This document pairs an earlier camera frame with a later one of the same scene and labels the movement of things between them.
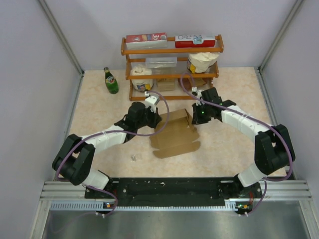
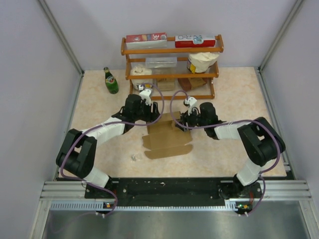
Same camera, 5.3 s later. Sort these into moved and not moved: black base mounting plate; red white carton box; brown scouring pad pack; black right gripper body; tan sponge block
Moved: black right gripper body
Not moved: red white carton box; brown scouring pad pack; black base mounting plate; tan sponge block
